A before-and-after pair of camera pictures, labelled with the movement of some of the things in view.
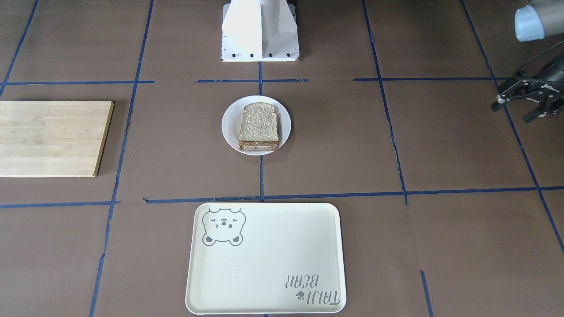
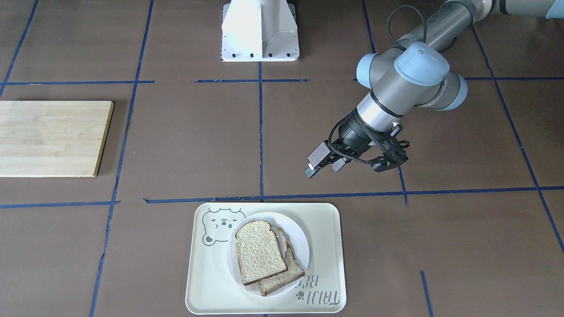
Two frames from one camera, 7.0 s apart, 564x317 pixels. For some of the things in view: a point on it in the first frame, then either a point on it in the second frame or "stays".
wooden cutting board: x=52 y=138 stays
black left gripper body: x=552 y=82 → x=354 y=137
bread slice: x=257 y=145 → x=294 y=270
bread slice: x=259 y=122 → x=259 y=254
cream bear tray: x=260 y=258 stays
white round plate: x=231 y=120 → x=295 y=235
